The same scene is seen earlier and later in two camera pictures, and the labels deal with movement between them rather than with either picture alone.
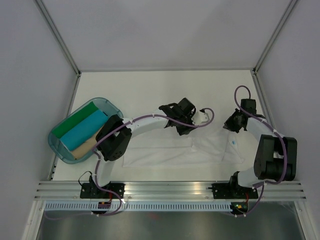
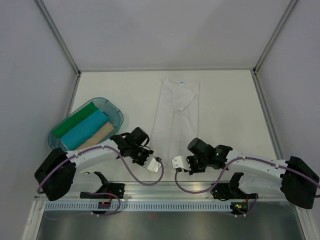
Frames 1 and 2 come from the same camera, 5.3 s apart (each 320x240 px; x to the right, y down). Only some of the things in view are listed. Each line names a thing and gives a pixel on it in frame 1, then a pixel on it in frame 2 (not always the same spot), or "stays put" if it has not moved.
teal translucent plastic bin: (73, 138) stays put
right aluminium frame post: (254, 70) stays put
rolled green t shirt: (89, 109) stays put
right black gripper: (229, 124) to (193, 170)
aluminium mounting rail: (169, 190) stays put
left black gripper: (182, 132) to (147, 152)
